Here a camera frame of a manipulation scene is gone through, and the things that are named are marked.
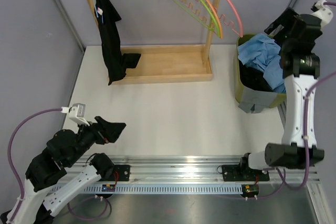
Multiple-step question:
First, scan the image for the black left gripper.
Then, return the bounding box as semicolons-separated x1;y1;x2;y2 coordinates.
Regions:
66;115;127;166

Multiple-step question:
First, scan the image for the light blue shirt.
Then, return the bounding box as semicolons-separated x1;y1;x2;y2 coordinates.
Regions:
237;34;286;93

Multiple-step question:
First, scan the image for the black long-sleeve shirt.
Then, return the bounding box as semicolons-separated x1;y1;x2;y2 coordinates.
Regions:
238;61;272;92

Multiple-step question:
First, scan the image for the grey shirt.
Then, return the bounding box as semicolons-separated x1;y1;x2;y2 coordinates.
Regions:
235;87;277;113

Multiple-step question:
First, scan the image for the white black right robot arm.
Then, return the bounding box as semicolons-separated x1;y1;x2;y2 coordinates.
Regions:
238;4;333;180

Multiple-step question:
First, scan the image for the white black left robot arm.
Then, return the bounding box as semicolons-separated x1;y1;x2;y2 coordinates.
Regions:
1;116;126;223

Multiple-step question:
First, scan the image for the black t-shirt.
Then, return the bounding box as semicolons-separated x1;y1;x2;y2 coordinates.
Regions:
96;0;141;85

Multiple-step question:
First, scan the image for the green plastic basket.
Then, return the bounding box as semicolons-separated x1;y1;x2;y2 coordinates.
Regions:
233;50;286;113

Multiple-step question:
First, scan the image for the wooden clothes rack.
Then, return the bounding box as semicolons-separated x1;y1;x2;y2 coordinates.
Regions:
87;0;223;84

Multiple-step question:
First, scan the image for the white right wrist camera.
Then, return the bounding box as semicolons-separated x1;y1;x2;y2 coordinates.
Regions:
311;0;335;29

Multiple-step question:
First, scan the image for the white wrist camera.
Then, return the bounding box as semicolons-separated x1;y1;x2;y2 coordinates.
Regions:
61;103;90;126
311;0;335;29

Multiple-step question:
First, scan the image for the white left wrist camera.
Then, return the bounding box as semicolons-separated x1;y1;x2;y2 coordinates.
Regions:
61;103;90;126

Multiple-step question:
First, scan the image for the white slotted cable duct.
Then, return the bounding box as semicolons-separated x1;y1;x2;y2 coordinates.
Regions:
46;184;244;195

